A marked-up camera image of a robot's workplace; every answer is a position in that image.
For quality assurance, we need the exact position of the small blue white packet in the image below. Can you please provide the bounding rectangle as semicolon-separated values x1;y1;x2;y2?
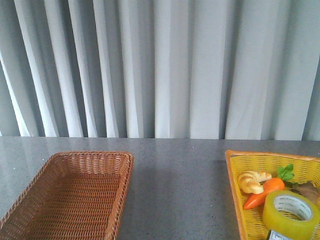
266;229;292;240

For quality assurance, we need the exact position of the brown wicker basket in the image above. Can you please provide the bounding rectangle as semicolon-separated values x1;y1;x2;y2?
0;151;134;240

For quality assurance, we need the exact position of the toy croissant bread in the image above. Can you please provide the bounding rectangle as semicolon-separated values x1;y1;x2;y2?
237;170;272;194

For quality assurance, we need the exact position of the yellow woven basket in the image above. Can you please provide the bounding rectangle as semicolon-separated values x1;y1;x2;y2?
225;150;320;240

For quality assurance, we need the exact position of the orange toy carrot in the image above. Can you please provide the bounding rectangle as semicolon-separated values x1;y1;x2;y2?
243;164;294;210

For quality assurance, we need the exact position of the grey pleated curtain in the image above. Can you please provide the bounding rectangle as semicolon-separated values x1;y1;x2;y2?
0;0;320;141

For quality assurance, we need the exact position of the yellow packing tape roll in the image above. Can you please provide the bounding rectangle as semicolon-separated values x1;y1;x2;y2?
262;190;320;240

